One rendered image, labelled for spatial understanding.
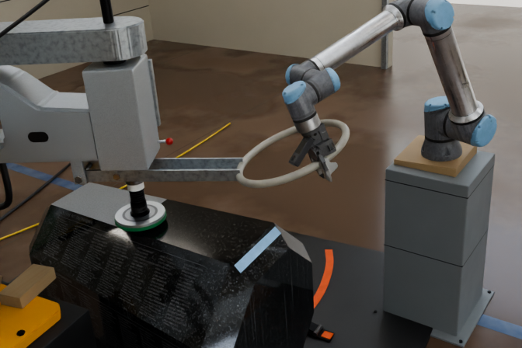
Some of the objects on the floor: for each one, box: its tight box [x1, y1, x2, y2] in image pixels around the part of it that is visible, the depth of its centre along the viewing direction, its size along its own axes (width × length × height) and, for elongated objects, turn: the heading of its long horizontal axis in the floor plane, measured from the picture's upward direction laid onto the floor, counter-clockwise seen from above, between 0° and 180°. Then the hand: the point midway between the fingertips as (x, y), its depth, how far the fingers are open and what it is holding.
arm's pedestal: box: [374, 151, 495, 348], centre depth 323 cm, size 50×50×85 cm
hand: (324, 178), depth 235 cm, fingers closed on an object, 5 cm apart
